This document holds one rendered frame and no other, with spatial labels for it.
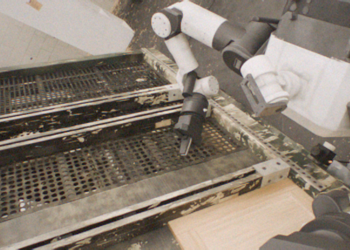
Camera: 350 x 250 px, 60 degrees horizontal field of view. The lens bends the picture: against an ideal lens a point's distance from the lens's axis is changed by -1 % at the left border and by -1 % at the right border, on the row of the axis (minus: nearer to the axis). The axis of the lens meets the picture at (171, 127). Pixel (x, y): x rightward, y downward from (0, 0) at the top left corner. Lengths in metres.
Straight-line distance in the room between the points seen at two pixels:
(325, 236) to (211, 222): 0.59
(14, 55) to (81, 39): 1.87
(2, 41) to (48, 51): 0.76
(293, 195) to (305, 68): 0.54
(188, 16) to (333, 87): 0.47
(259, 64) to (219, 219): 0.52
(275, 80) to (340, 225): 0.33
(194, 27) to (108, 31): 3.74
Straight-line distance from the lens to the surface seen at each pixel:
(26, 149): 1.30
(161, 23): 0.99
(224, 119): 1.44
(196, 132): 1.00
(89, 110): 1.51
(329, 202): 0.50
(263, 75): 0.66
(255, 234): 0.98
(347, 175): 1.28
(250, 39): 0.88
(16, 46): 6.07
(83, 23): 4.54
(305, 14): 0.74
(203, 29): 0.92
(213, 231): 0.96
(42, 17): 4.47
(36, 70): 2.14
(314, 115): 0.70
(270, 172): 1.11
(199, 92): 1.06
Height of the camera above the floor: 1.93
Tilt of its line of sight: 37 degrees down
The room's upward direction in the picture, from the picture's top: 70 degrees counter-clockwise
